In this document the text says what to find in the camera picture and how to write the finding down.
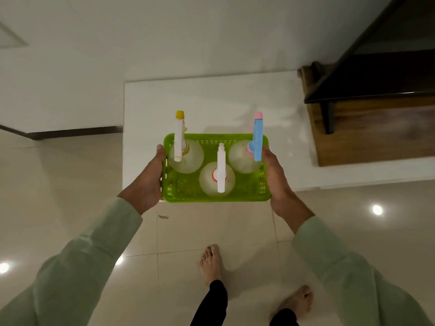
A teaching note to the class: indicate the person's left hand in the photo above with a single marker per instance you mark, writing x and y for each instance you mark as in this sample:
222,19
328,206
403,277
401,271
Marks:
146,190

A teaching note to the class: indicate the person's right hand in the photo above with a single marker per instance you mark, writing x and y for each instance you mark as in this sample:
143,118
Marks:
282,190

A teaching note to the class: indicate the person's right thumb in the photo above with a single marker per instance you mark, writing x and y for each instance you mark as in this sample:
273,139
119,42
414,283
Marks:
270,164

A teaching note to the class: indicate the person's left thumb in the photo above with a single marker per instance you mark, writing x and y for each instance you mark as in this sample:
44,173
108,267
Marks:
159,159

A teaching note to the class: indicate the green plastic basket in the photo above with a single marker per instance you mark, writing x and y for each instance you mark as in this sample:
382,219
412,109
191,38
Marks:
190,190

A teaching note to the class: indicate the person's left forearm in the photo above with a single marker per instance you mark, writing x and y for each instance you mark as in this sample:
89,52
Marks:
68,268

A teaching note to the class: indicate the person's right forearm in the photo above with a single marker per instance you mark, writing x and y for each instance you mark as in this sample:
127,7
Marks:
353,274

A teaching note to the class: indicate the blue pink spray bottle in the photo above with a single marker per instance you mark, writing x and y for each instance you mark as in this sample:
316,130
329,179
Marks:
246,156

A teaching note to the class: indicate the yellow-capped spray bottle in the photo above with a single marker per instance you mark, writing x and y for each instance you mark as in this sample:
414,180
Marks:
185,154

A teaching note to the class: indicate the red-collared white spray bottle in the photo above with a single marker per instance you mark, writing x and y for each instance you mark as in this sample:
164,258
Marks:
219,179

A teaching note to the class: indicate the white marble step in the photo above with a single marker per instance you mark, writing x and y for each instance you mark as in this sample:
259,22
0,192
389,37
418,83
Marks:
217,105

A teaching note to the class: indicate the person's left foot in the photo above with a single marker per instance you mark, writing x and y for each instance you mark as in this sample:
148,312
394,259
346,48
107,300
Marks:
210,264

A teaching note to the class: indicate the person's foot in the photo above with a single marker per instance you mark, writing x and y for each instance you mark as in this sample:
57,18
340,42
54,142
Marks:
210,264
295,302

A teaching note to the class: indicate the person's right foot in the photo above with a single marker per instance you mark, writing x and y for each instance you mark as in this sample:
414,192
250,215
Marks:
295,302

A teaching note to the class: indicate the person's left leg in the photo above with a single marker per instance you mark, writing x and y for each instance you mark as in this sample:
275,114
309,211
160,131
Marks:
210,305

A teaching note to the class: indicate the person's leg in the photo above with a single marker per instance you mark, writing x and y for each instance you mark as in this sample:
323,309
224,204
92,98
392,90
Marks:
210,305
283,318

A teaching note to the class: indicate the person's right leg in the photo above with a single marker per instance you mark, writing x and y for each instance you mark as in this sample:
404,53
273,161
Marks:
283,318

